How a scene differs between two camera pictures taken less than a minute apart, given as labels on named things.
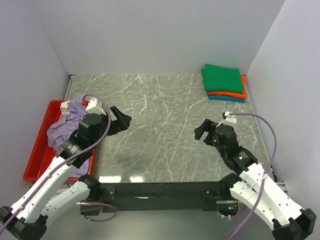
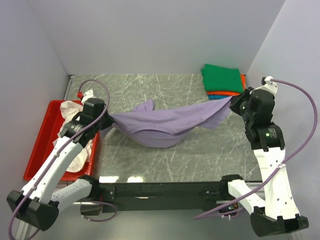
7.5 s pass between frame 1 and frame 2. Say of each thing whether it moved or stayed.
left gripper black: moved
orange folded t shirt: stayed
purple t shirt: moved
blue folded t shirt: stayed
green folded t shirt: stayed
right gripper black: moved
